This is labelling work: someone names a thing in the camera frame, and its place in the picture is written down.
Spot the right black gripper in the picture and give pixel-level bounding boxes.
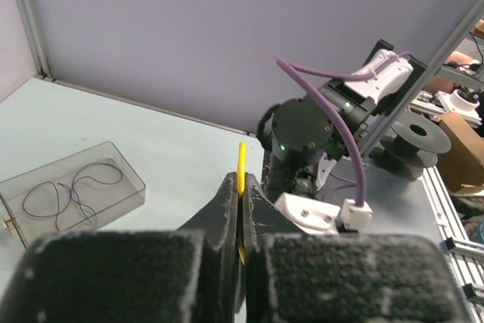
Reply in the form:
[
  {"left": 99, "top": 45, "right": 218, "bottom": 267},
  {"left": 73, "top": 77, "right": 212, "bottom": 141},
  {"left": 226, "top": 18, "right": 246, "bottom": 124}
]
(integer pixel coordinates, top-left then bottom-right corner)
[{"left": 261, "top": 148, "right": 318, "bottom": 203}]

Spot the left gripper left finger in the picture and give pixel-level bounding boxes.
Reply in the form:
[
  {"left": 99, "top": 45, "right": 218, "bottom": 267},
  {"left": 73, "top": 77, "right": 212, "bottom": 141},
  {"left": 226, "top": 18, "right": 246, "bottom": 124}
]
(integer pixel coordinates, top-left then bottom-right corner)
[{"left": 1, "top": 172, "right": 241, "bottom": 322}]

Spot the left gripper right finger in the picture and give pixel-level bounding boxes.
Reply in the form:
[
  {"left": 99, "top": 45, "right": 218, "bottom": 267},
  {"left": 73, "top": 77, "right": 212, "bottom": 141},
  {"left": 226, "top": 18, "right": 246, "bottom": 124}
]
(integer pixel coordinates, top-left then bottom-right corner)
[{"left": 243, "top": 174, "right": 472, "bottom": 322}]

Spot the yellow cable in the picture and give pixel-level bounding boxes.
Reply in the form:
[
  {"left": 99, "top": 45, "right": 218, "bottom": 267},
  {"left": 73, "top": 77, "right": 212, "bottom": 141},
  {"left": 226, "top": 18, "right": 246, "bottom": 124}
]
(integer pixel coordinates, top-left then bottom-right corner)
[{"left": 235, "top": 141, "right": 248, "bottom": 266}]

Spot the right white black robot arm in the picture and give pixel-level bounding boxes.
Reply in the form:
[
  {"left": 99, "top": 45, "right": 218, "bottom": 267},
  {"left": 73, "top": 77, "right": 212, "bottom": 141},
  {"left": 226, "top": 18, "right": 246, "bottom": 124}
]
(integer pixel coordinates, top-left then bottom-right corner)
[{"left": 256, "top": 39, "right": 428, "bottom": 207}]

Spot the clear plastic box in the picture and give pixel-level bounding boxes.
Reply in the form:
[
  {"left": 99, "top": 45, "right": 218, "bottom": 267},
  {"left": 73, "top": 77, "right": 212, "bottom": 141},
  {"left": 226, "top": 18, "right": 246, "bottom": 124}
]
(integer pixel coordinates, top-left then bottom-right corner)
[{"left": 1, "top": 141, "right": 146, "bottom": 247}]

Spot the black spool outside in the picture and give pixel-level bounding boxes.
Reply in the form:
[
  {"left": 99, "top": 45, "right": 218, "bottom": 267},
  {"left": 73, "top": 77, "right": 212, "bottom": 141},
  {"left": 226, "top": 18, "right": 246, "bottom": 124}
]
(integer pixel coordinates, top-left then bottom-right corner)
[{"left": 371, "top": 111, "right": 451, "bottom": 180}]

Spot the brown cardboard box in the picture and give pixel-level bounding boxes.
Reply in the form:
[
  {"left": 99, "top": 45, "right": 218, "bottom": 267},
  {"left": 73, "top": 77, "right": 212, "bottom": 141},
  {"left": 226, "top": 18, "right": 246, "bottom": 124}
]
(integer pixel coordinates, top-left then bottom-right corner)
[{"left": 437, "top": 113, "right": 483, "bottom": 195}]

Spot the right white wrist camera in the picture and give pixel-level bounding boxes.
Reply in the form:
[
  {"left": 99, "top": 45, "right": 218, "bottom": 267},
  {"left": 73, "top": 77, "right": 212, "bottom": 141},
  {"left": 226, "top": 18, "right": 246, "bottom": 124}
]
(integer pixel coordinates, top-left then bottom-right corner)
[{"left": 274, "top": 154, "right": 374, "bottom": 235}]

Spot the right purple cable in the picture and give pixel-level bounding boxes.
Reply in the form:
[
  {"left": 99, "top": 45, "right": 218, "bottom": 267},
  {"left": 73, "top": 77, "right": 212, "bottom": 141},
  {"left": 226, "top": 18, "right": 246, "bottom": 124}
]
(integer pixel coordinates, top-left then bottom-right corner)
[{"left": 277, "top": 50, "right": 413, "bottom": 210}]

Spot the dark purple thin cable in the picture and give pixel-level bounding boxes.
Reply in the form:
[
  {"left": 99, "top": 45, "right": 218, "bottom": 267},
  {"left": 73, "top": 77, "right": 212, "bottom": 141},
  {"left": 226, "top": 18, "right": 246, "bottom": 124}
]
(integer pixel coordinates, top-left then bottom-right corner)
[{"left": 22, "top": 163, "right": 124, "bottom": 232}]

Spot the right aluminium frame post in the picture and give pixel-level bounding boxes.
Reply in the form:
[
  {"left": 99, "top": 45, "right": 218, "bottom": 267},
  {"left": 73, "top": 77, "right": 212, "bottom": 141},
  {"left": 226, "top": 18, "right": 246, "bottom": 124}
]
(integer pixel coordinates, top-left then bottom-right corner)
[{"left": 360, "top": 0, "right": 483, "bottom": 157}]

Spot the aluminium frame post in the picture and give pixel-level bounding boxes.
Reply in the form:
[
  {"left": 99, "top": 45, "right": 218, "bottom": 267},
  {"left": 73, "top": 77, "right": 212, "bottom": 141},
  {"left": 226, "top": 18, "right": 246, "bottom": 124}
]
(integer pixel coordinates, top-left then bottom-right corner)
[
  {"left": 360, "top": 0, "right": 483, "bottom": 157},
  {"left": 16, "top": 0, "right": 56, "bottom": 79}
]

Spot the left aluminium frame post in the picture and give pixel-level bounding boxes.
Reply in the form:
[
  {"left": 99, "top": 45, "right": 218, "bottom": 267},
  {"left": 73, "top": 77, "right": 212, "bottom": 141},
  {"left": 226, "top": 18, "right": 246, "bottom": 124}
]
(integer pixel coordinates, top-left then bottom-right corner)
[{"left": 16, "top": 0, "right": 56, "bottom": 79}]

